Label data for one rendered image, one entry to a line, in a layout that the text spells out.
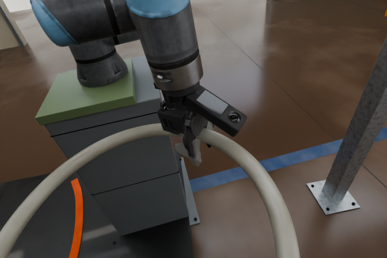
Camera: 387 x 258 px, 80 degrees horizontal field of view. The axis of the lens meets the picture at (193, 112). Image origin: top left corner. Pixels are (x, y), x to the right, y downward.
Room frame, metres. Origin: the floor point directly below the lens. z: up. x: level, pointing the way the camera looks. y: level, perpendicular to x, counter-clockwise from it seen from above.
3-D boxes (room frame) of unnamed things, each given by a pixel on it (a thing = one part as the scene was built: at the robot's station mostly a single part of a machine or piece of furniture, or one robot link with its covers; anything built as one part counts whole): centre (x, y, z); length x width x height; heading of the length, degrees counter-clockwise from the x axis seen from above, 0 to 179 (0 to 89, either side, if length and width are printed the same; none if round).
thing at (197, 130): (0.37, 0.02, 1.02); 0.09 x 0.08 x 0.12; 55
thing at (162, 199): (0.84, 0.33, 0.43); 0.50 x 0.50 x 0.85; 8
